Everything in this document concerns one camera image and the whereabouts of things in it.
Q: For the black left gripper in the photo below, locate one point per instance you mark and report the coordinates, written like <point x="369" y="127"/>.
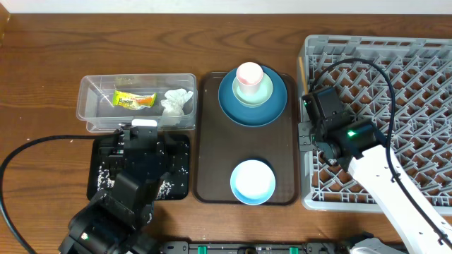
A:
<point x="119" y="154"/>

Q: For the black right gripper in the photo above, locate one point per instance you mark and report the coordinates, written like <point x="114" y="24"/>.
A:
<point x="316" y="147"/>

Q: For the yellow green snack wrapper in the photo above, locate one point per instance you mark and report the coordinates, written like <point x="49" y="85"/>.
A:
<point x="131" y="101"/>

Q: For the white tissue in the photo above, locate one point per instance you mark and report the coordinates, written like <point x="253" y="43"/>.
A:
<point x="174" y="102"/>

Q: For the wooden chopstick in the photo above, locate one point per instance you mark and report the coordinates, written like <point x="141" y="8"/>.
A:
<point x="303" y="75"/>

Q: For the light blue bowl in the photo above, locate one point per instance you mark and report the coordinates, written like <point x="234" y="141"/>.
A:
<point x="252" y="182"/>

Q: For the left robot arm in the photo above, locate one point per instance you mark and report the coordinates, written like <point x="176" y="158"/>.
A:
<point x="114" y="219"/>

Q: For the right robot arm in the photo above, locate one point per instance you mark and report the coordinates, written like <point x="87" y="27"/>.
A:
<point x="420" y="226"/>

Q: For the grey dishwasher rack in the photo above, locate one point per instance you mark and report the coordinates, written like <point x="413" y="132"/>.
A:
<point x="404" y="86"/>

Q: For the spilled white rice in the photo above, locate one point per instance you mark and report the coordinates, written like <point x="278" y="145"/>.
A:
<point x="174" y="187"/>

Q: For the black tray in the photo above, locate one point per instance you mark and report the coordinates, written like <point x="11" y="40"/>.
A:
<point x="170" y="144"/>

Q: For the clear plastic bin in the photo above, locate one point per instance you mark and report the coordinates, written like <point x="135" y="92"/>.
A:
<point x="96" y="92"/>

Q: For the brown serving tray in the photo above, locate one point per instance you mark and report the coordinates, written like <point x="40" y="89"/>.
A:
<point x="223" y="144"/>

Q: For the mint green bowl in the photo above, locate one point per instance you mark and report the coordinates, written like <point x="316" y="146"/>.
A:
<point x="252" y="96"/>

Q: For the dark blue plate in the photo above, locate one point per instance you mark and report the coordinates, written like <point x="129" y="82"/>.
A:
<point x="257" y="116"/>

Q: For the pink cup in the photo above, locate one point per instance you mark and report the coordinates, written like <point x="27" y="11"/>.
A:
<point x="249" y="75"/>

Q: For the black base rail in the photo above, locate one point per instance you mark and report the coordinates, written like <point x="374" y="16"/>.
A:
<point x="183" y="247"/>

